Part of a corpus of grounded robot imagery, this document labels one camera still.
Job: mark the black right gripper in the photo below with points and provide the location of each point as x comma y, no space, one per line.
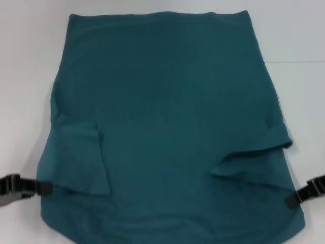
313,189

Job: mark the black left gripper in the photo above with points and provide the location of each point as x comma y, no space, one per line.
10,189

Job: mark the teal blue t-shirt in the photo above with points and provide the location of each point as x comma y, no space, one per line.
165,114

